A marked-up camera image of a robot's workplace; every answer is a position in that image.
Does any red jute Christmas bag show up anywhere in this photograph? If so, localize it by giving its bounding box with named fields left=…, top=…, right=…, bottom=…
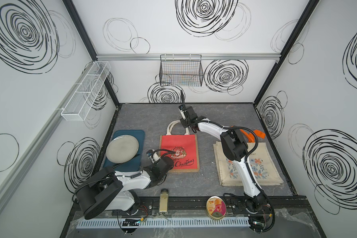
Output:
left=160, top=120, right=200, bottom=173

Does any beige floral canvas tote bag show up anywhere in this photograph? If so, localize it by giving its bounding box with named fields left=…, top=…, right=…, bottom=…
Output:
left=213, top=141, right=284, bottom=186

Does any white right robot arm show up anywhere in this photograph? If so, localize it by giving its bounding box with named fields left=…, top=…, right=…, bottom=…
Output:
left=178, top=104, right=268, bottom=214

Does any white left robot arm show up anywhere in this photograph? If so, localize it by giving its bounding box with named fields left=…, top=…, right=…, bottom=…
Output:
left=74, top=153, right=174, bottom=220

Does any glass spice bottle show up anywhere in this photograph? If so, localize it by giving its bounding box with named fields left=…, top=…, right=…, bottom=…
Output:
left=159, top=188, right=169, bottom=214

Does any teal tray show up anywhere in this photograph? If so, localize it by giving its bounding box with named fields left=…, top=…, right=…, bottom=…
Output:
left=103, top=130, right=145, bottom=172

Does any grey round plate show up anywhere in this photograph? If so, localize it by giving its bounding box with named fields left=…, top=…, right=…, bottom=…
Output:
left=106, top=135, right=139, bottom=164

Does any round pink tin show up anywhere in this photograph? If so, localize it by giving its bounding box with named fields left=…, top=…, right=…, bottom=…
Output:
left=206, top=196, right=227, bottom=220

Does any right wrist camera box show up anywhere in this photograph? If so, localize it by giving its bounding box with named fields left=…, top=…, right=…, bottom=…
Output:
left=178, top=105, right=186, bottom=120

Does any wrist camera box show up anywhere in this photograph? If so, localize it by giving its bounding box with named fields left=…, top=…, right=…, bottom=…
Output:
left=146, top=150, right=160, bottom=164
left=178, top=105, right=186, bottom=120

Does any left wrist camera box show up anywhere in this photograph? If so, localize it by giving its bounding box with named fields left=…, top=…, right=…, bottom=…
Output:
left=146, top=150, right=160, bottom=164

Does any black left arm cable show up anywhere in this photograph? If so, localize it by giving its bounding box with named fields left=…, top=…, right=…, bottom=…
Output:
left=151, top=148, right=176, bottom=158

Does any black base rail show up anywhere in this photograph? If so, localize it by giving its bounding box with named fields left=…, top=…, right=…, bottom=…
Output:
left=68, top=194, right=310, bottom=218

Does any black wire wall basket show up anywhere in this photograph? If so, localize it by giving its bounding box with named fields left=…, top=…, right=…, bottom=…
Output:
left=159, top=59, right=204, bottom=87

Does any aluminium wall rail back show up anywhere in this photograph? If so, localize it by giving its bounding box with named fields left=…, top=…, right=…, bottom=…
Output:
left=96, top=53, right=281, bottom=61

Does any aluminium wall rail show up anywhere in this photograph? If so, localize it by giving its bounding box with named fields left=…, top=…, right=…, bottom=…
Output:
left=96, top=53, right=281, bottom=61
left=0, top=60, right=99, bottom=214

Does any white slotted cable duct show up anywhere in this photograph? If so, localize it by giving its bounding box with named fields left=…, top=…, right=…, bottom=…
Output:
left=76, top=217, right=250, bottom=229

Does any white wire wall shelf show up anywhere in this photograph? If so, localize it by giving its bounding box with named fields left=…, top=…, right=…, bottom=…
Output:
left=61, top=61, right=111, bottom=122

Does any aluminium wall rail left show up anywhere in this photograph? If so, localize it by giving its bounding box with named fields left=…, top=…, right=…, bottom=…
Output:
left=0, top=60, right=99, bottom=214

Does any black corner frame post right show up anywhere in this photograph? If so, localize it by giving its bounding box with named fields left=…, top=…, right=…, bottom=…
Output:
left=253, top=0, right=319, bottom=107

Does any black corner frame post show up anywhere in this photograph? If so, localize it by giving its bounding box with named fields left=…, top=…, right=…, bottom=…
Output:
left=253, top=0, right=319, bottom=107
left=62, top=0, right=120, bottom=107

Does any black corner frame post left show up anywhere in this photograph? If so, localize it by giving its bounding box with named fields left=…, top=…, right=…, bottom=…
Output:
left=62, top=0, right=120, bottom=107

